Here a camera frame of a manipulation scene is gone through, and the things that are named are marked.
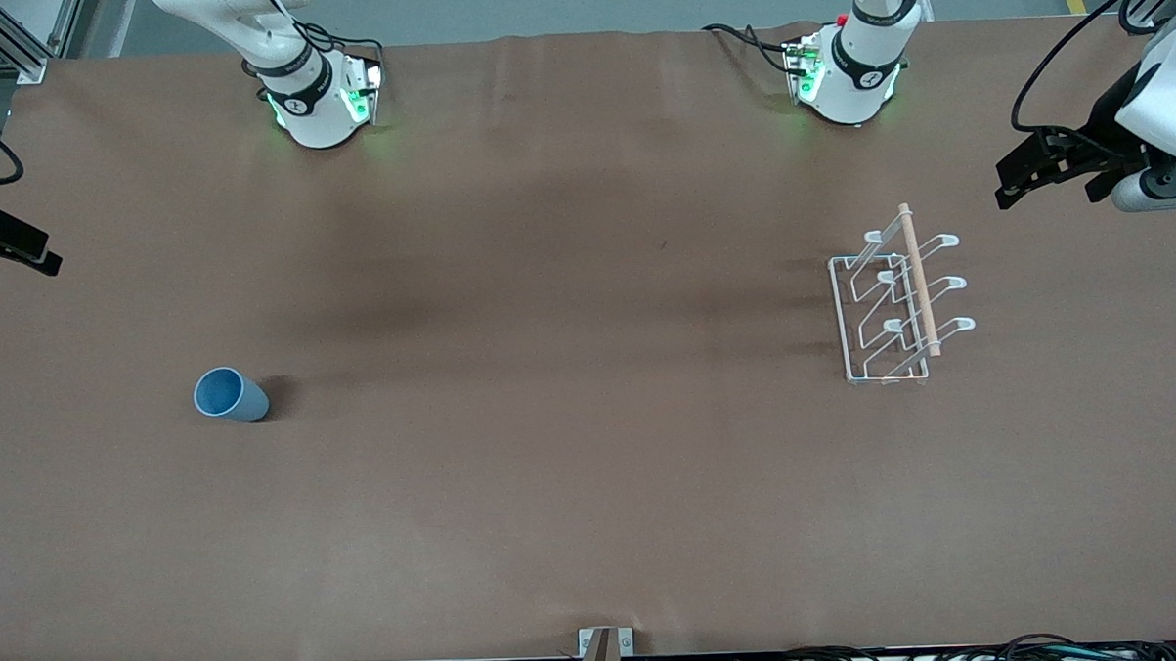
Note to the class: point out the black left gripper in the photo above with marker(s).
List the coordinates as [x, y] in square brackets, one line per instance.
[1105, 128]

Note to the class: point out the blue plastic cup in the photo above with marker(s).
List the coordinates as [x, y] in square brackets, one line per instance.
[233, 397]

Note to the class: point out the metal mounting bracket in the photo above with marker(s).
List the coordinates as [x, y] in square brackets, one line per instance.
[626, 640]

